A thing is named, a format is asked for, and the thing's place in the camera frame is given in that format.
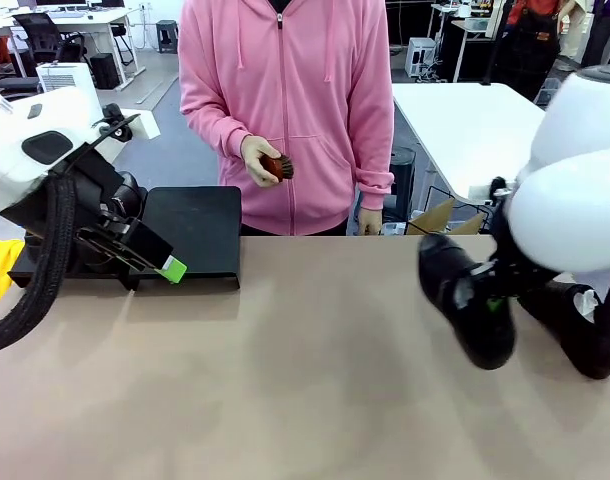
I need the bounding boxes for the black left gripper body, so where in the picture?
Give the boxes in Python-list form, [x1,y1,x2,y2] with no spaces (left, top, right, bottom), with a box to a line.
[49,147,149,237]

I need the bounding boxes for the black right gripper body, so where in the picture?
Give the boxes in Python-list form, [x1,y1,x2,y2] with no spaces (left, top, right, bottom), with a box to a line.
[487,199,561,297]

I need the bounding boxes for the brown shoe brush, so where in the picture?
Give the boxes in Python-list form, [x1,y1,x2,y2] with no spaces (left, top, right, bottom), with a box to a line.
[262,153,295,184]

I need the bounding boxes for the person's left forearm pink sleeve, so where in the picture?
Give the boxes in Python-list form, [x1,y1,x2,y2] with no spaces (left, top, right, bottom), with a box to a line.
[357,99,396,211]

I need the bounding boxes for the person's right forearm pink sleeve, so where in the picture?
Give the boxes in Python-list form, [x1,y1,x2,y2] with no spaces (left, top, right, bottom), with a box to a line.
[179,84,254,161]

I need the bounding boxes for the black shoe stand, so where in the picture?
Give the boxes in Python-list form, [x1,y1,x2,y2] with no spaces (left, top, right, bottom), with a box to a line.
[7,234,141,294]
[134,185,242,293]

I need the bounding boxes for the person's left hand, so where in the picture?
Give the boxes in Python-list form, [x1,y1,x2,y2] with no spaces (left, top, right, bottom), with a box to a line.
[357,207,385,236]

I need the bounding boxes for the person's right hand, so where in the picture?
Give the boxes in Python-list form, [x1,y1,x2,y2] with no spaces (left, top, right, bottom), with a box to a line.
[239,135,284,190]

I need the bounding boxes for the white air purifier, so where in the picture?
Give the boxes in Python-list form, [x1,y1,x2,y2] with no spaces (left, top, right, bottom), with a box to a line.
[36,62,97,96]

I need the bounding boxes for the black computer tower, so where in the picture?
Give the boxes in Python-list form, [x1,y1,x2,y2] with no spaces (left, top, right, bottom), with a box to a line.
[88,52,121,91]

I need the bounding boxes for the black round stool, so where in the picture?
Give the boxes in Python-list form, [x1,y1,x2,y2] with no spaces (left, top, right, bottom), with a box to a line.
[387,146,417,224]

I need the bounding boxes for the black office chair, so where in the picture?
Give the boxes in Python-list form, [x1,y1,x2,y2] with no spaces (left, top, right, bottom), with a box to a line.
[0,74,41,99]
[12,12,92,76]

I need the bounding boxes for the large white table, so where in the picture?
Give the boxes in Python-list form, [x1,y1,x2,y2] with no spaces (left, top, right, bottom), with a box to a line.
[392,82,549,204]

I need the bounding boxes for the white office desk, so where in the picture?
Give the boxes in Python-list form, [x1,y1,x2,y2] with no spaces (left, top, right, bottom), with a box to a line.
[0,7,146,91]

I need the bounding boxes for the grey plastic bin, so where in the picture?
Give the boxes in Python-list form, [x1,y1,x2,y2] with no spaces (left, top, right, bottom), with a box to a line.
[533,77,561,106]

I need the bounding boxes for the grey plastic stool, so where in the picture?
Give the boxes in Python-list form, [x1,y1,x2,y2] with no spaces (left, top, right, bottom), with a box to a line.
[155,19,181,55]

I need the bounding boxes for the person in pink hoodie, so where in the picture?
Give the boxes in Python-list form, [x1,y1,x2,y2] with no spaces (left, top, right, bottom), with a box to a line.
[178,0,396,237]

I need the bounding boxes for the white desk black panel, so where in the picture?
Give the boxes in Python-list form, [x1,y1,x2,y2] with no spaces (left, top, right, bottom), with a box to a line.
[429,2,506,84]

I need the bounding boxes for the person orange shirt black apron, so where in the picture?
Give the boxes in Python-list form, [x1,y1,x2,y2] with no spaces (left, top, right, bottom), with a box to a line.
[494,0,564,101]

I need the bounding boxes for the white computer case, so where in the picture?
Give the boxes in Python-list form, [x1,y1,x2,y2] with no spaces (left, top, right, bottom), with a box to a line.
[406,37,442,80]

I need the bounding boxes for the person in dark trousers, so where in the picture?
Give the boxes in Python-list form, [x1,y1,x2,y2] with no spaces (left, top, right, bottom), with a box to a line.
[579,0,610,69]

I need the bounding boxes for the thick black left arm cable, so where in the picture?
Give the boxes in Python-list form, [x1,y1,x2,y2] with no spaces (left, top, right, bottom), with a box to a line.
[0,172,79,357]

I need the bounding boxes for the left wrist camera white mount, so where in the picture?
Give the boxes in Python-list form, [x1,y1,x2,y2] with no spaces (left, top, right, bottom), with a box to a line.
[92,102,161,164]

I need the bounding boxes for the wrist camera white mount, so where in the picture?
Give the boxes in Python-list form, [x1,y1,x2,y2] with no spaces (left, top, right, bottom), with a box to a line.
[92,102,161,164]
[487,175,519,206]

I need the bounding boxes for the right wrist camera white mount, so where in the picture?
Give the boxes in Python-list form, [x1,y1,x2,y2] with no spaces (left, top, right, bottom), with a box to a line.
[487,175,519,206]

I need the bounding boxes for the black wire rack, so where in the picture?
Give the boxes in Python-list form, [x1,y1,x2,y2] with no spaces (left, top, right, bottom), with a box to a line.
[427,183,459,236]

